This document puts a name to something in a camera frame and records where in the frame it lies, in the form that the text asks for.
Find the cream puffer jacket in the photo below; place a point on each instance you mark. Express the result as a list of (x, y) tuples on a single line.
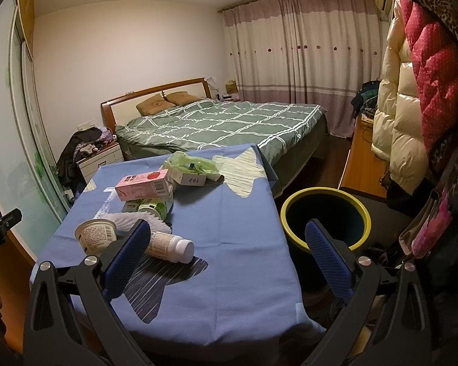
[(397, 128)]

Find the right brown pillow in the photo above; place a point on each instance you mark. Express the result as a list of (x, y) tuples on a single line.
[(181, 98)]

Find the white yogurt cup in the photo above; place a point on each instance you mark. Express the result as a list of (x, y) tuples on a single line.
[(95, 235)]

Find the green plaid duvet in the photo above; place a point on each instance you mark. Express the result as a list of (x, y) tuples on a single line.
[(274, 127)]

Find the white cardboard box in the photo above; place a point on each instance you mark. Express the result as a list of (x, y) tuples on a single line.
[(188, 179)]

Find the pink white curtain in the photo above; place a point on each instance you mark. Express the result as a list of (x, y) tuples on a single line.
[(306, 51)]

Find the sliding wardrobe door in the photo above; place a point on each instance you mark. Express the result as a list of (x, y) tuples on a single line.
[(26, 172)]

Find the wooden low cabinet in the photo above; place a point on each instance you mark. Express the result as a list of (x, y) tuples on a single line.
[(363, 169)]

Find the white pill bottle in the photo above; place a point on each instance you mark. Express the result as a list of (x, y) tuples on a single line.
[(172, 248)]

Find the blue star tablecloth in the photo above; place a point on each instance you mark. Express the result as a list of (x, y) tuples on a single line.
[(241, 288)]

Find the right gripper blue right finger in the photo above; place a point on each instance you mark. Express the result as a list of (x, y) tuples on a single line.
[(332, 265)]

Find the left brown pillow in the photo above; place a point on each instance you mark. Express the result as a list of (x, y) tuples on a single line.
[(153, 105)]

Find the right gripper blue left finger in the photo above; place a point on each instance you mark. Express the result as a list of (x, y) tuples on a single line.
[(125, 260)]

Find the dark clothes pile on nightstand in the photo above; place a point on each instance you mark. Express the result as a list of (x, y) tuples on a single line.
[(82, 145)]

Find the red puffer jacket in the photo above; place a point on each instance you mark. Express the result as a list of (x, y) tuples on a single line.
[(431, 29)]

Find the pink floral bag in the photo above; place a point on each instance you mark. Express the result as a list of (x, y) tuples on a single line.
[(423, 233)]

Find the clothes pile on cabinet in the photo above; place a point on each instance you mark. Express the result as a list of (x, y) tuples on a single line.
[(365, 101)]

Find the green label bottle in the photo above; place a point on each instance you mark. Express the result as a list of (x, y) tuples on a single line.
[(159, 207)]

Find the white nightstand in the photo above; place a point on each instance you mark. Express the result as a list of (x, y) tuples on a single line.
[(111, 153)]

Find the pink strawberry milk carton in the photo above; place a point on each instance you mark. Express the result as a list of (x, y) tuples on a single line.
[(144, 186)]

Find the yellow box on far nightstand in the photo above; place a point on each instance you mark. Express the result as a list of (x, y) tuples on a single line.
[(231, 87)]

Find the brown pillow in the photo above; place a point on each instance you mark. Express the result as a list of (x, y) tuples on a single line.
[(181, 98), (153, 105)]

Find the yellow rimmed trash bin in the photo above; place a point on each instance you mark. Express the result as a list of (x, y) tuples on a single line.
[(343, 216)]

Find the green plastic bag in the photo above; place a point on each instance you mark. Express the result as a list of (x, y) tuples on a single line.
[(187, 163)]

